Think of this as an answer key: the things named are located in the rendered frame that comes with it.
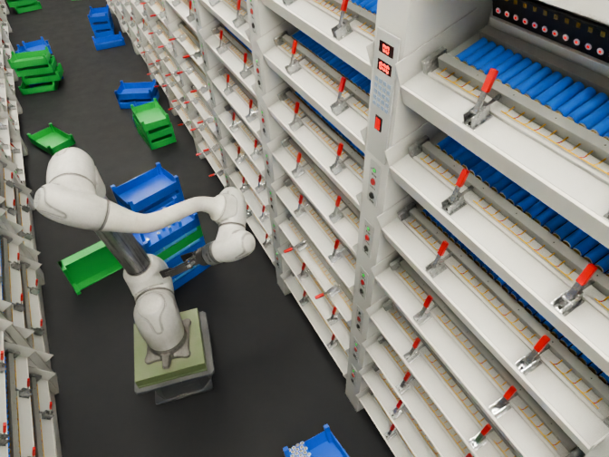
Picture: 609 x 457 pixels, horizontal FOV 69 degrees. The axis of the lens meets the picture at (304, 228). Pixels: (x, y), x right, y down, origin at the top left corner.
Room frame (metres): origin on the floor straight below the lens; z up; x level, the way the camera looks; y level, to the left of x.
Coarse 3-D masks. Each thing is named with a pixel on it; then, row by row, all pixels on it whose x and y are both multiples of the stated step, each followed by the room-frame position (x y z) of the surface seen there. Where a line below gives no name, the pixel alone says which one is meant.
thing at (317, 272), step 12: (288, 216) 1.43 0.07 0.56; (288, 228) 1.39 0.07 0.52; (300, 240) 1.32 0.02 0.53; (300, 252) 1.26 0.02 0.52; (312, 252) 1.24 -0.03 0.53; (312, 264) 1.19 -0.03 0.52; (324, 276) 1.12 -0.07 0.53; (324, 288) 1.06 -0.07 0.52; (336, 300) 1.00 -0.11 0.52; (348, 312) 0.95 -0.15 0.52; (348, 324) 0.88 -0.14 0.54
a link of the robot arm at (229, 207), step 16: (224, 192) 1.32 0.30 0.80; (240, 192) 1.34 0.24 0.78; (112, 208) 1.02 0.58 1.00; (176, 208) 1.15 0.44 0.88; (192, 208) 1.19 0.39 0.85; (208, 208) 1.23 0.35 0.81; (224, 208) 1.24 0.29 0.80; (240, 208) 1.27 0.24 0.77; (112, 224) 0.99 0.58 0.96; (128, 224) 1.01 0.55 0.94; (144, 224) 1.04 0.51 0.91; (160, 224) 1.07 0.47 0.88
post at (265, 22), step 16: (256, 0) 1.43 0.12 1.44; (256, 16) 1.45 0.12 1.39; (272, 16) 1.45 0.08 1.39; (256, 48) 1.47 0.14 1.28; (256, 80) 1.50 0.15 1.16; (272, 80) 1.44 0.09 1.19; (272, 128) 1.44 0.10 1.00; (272, 160) 1.43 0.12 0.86; (272, 176) 1.45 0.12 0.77; (272, 224) 1.50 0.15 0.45; (288, 288) 1.44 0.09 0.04
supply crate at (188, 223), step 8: (176, 200) 1.78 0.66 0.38; (160, 208) 1.73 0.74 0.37; (192, 216) 1.69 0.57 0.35; (176, 224) 1.66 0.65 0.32; (184, 224) 1.66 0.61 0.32; (192, 224) 1.63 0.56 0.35; (152, 232) 1.61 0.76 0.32; (160, 232) 1.61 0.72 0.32; (168, 232) 1.60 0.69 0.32; (176, 232) 1.56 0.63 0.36; (184, 232) 1.59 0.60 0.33; (152, 240) 1.55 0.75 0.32; (160, 240) 1.50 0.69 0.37; (168, 240) 1.53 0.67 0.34; (144, 248) 1.47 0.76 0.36; (152, 248) 1.47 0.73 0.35; (160, 248) 1.50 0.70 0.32
